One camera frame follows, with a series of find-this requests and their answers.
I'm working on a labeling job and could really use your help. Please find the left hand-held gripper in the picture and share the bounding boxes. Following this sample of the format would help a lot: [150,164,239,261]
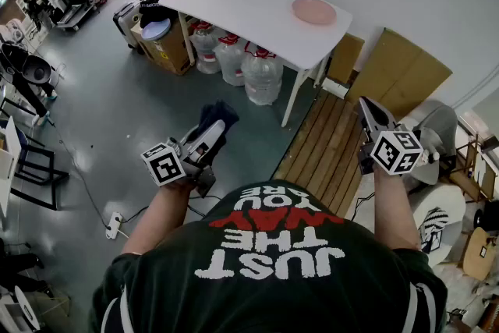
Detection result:
[140,119,228,199]

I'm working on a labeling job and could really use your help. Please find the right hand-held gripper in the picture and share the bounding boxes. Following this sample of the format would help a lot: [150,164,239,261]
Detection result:
[357,97,425,176]

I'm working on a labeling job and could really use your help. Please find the dark blue cloth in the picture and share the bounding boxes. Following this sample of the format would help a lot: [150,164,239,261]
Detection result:
[196,100,240,137]

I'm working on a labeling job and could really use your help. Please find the big pink plate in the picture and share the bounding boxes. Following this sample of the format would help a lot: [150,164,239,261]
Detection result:
[291,0,338,27]

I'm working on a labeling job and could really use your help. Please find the person's left forearm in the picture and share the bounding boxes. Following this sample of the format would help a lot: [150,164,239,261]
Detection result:
[120,181,196,257]

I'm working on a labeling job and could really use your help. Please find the person's right forearm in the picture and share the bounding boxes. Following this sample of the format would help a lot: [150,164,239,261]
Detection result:
[372,167,422,250]

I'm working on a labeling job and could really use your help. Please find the small white box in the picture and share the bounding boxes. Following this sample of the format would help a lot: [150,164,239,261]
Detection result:
[321,76,350,98]

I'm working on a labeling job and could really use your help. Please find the wooden slat pallet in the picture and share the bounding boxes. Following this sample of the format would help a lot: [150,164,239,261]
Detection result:
[272,89,370,218]

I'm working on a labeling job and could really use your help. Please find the large flat cardboard sheet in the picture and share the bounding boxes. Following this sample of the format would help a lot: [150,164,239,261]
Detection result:
[345,27,454,122]

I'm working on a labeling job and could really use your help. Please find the grey armchair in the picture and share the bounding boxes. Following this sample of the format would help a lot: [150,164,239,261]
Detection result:
[401,100,459,186]

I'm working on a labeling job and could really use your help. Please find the small flat cardboard sheet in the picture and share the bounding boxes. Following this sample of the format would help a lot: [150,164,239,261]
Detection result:
[326,33,366,85]

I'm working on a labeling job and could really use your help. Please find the clear water jug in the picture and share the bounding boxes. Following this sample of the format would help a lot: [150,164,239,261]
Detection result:
[213,33,250,87]
[240,42,285,106]
[190,22,223,75]

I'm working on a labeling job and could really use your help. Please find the white table leg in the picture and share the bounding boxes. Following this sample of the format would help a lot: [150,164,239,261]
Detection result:
[178,10,196,67]
[281,66,309,129]

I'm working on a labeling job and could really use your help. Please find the brown cardboard box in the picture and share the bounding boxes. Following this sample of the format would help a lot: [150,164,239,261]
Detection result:
[130,17,196,76]

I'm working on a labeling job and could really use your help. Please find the wooden rack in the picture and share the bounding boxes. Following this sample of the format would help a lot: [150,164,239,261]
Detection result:
[448,132,499,204]

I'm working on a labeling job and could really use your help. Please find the white round seat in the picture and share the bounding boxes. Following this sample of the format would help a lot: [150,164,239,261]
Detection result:
[409,182,467,266]

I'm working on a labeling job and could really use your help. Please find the black and white striped cushion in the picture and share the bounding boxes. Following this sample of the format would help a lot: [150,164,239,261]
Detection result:
[419,207,450,254]

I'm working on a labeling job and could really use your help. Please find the white power strip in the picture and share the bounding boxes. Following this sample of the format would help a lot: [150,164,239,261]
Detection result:
[104,211,123,239]

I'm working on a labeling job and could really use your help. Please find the grey suitcase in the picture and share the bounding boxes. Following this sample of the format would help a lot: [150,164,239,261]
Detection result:
[112,0,143,50]

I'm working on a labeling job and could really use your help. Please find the person's dark green shirt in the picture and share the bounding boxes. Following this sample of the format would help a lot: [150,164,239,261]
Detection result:
[88,179,449,333]

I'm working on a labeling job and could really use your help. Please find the black metal stool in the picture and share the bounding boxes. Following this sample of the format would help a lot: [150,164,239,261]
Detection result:
[9,132,70,211]

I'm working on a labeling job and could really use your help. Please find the black flat cart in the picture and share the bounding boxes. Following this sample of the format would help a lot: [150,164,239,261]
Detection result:
[56,0,98,31]

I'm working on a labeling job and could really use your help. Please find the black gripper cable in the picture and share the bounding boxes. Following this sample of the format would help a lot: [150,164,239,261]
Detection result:
[350,193,377,223]
[186,193,223,219]

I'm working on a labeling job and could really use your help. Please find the black floor cable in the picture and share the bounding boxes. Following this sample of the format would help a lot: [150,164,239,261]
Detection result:
[50,120,112,229]

